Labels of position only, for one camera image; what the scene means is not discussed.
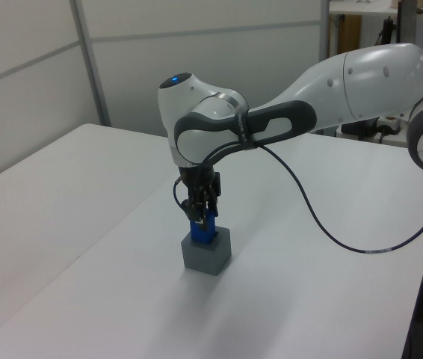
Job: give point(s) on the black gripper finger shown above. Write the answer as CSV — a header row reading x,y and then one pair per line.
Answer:
x,y
213,207
198,211

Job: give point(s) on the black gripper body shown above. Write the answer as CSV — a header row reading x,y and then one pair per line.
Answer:
x,y
200,183

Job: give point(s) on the blue block with stud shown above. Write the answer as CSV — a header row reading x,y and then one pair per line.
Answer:
x,y
204,233

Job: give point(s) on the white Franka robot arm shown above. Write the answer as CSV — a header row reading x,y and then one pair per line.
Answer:
x,y
346,93

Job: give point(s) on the grey hollow cuboid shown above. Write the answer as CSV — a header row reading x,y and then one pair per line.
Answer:
x,y
204,258

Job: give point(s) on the white power strip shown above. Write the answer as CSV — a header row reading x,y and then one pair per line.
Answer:
x,y
390,123

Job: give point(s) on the black stand pole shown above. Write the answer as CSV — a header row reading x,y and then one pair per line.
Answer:
x,y
406,22

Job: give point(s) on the grey partition post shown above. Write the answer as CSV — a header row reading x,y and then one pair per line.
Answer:
x,y
92,63

